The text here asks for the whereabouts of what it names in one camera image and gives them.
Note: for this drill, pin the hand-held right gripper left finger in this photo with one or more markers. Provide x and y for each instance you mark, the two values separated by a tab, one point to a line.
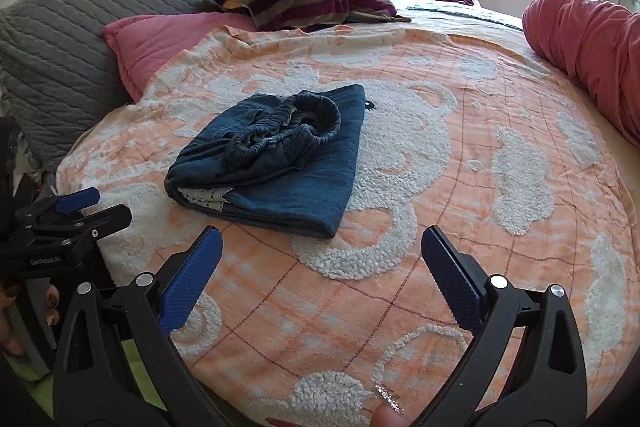
192	287

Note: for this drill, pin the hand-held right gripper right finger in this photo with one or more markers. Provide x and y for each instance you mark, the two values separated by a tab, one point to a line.
452	282

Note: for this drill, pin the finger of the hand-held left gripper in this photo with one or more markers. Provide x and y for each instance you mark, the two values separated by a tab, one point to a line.
77	199
105	219

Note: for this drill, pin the blue denim pants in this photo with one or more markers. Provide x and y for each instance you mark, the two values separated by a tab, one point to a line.
280	157

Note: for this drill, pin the person's left hand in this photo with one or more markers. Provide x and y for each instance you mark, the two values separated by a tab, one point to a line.
10	332

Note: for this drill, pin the person's right hand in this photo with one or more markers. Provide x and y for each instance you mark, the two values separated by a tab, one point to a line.
390	417

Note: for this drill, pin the orange and white blanket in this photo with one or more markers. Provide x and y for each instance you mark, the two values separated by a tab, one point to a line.
450	207

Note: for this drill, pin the pink pillow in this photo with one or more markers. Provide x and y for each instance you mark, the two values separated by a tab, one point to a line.
160	42

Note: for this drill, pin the light bed sheet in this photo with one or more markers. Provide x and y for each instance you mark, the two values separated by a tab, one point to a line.
460	13

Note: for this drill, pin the red pillow right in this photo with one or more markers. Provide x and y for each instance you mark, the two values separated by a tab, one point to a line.
590	42

